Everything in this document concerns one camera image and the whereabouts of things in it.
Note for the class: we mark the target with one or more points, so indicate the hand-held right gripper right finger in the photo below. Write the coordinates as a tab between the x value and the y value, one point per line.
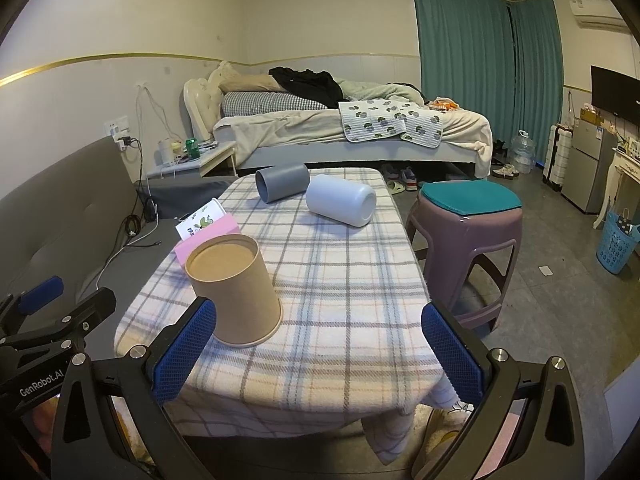
452	355

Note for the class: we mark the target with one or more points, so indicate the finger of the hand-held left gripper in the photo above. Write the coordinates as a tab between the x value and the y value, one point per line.
40	294
95	305

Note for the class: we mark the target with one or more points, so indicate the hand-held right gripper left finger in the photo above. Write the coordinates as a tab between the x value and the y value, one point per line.
184	355

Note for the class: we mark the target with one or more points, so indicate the brown paper cup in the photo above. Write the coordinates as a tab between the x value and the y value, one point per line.
235	295

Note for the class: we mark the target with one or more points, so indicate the white cup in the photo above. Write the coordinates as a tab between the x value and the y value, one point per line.
340	200

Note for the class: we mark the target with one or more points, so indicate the grey cup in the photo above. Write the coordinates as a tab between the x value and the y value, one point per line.
282	182

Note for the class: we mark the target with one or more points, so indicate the grey sofa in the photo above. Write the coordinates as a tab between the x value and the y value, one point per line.
50	220

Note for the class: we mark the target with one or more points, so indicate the purple plastic stool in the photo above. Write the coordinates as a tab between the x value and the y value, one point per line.
465	245

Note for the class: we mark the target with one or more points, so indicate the pink tissue box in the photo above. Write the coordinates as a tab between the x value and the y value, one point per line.
210	237

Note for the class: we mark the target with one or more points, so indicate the plaid tablecloth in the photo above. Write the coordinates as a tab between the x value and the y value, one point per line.
325	285

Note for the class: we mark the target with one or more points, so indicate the teal seat cushion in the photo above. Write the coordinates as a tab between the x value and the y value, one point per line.
470	199

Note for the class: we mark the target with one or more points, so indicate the white jar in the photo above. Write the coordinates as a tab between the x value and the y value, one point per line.
166	150

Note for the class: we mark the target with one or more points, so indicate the pale slippers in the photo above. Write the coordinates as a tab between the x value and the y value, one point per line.
402	187

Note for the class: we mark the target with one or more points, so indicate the green can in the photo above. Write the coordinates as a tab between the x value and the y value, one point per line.
191	147

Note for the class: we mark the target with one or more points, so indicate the white sneakers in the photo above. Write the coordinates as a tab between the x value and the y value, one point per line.
506	171

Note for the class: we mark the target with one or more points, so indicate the white nightstand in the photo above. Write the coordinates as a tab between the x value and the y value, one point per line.
217	157

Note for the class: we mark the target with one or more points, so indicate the blue laundry basket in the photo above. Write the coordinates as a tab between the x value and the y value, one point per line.
615	247

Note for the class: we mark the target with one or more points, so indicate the clear water jug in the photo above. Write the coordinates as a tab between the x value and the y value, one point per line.
522	155

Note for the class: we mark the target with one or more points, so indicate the white suitcase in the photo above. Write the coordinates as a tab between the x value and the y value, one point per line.
556	160

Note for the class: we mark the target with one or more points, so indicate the grey small fridge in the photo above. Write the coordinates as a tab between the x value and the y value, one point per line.
587	165

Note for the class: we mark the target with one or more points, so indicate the leaf printed blanket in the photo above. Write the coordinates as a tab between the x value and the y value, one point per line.
375	120

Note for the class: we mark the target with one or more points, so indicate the beige bed sheet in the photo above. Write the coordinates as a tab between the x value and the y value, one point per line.
290	127

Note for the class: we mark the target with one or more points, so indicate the orange packet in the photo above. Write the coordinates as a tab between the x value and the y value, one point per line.
444	104

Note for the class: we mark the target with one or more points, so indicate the white side table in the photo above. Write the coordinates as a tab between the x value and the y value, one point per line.
625	165

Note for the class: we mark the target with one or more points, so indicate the checkered pillow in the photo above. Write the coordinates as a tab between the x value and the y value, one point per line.
270	102

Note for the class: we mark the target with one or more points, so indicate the beige pillow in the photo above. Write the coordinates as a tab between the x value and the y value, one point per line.
245	80

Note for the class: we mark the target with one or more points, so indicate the pale green quilt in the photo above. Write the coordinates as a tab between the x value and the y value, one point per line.
380	91

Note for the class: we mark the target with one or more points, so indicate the cardboard box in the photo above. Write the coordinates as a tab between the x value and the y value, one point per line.
592	116

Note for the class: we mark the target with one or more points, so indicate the teal curtain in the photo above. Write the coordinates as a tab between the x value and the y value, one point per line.
537	70
460	50

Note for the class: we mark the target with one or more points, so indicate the black clothing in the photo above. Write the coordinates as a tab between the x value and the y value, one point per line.
310	82

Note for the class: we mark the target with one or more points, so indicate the black television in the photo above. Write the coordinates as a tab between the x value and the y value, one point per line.
612	92

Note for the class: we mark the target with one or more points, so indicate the white air conditioner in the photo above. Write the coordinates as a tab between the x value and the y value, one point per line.
597	12

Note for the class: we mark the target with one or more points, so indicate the wall socket with chargers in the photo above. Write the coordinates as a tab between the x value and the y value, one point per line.
117	132

